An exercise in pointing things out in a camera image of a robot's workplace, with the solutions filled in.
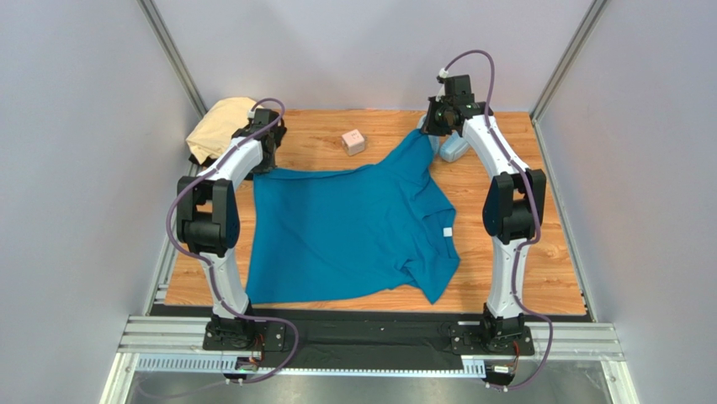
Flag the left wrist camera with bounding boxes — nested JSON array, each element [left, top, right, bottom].
[[247, 108, 266, 120]]

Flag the black t shirt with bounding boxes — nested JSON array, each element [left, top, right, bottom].
[[189, 154, 216, 168]]

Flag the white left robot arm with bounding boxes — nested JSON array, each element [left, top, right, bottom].
[[170, 107, 286, 351]]

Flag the pink cube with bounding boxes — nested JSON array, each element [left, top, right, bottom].
[[341, 130, 367, 156]]

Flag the blue t shirt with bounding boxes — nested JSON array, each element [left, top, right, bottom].
[[246, 130, 460, 304]]

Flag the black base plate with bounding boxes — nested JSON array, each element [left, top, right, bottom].
[[150, 304, 536, 371]]

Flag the beige t shirt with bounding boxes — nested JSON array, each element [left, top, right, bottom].
[[186, 97, 256, 160]]

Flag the light blue headphones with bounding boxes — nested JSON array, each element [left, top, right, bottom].
[[427, 130, 470, 162]]

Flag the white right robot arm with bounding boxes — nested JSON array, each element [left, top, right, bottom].
[[420, 96, 546, 353]]

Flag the aluminium frame rail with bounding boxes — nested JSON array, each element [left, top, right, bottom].
[[101, 308, 638, 403]]

